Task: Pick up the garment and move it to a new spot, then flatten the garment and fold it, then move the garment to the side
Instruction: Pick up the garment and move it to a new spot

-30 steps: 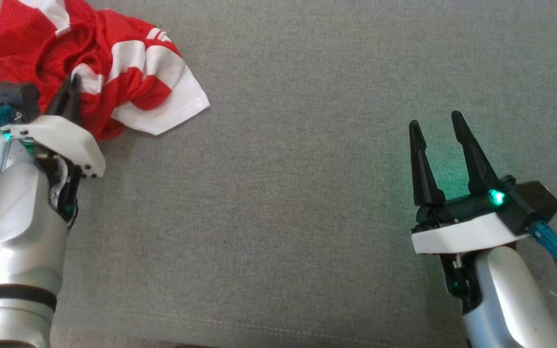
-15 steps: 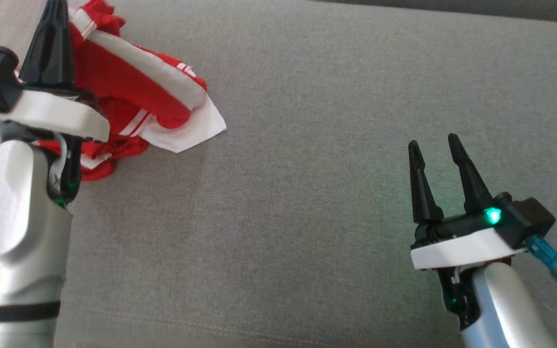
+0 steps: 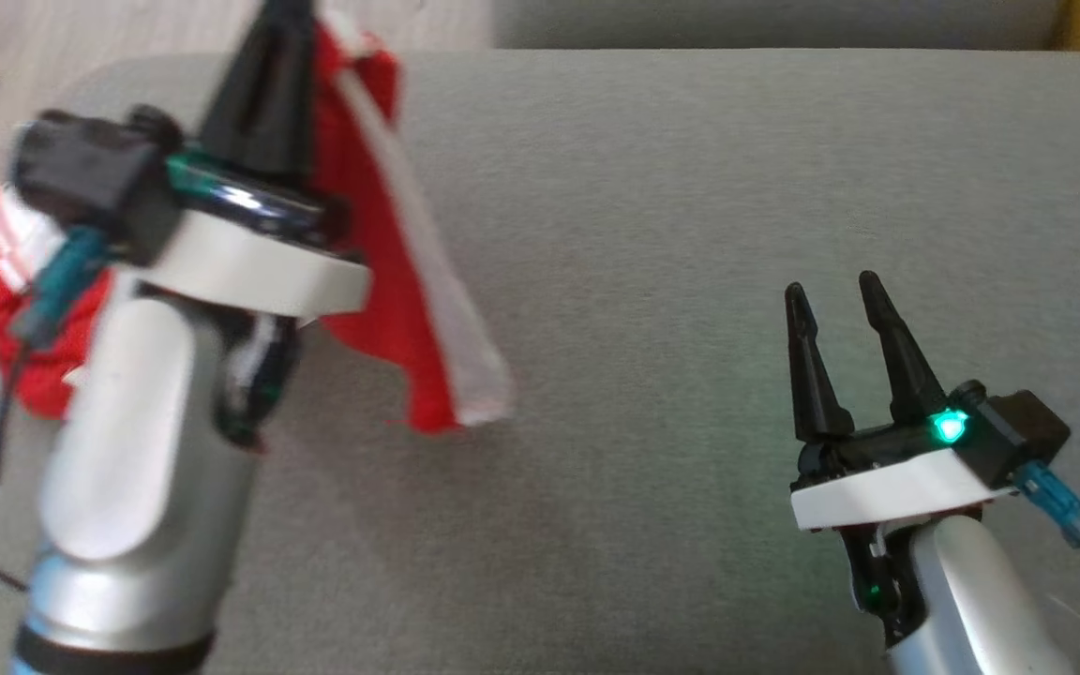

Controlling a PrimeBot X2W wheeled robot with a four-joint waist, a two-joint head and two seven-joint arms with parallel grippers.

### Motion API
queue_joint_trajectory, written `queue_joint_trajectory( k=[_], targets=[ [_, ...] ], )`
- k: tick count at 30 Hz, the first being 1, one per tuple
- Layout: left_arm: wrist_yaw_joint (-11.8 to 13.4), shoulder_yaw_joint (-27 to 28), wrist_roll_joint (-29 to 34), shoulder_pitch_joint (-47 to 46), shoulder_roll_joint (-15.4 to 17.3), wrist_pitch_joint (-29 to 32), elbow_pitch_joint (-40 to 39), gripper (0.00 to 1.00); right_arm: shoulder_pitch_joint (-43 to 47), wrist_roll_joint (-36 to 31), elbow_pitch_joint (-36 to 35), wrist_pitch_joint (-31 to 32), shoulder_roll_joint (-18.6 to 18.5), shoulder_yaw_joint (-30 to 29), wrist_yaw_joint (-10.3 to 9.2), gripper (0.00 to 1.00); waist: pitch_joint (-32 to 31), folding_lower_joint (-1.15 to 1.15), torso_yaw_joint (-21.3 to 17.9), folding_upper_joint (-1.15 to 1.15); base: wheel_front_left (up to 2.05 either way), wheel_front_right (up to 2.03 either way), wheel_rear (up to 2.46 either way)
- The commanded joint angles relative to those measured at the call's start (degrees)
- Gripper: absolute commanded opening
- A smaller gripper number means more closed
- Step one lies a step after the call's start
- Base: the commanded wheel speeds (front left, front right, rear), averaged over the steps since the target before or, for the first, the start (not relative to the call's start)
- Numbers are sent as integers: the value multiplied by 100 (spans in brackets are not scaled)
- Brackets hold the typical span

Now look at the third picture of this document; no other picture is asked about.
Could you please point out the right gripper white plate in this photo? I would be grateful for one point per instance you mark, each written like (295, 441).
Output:
(896, 487)

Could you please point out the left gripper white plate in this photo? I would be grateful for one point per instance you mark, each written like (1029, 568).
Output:
(259, 262)

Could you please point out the red basketball jersey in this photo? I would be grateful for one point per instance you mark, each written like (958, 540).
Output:
(381, 281)

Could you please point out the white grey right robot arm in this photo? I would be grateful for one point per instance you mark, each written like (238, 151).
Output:
(981, 600)

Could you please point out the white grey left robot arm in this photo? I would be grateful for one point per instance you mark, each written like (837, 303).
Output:
(127, 450)

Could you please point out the grey sofa back cushion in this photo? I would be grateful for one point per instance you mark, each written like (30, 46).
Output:
(765, 21)

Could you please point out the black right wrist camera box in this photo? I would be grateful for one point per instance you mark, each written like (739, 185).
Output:
(1018, 431)

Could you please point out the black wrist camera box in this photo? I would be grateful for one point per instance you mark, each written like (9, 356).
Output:
(90, 178)
(1018, 431)

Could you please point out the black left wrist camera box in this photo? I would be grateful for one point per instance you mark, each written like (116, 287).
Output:
(90, 178)

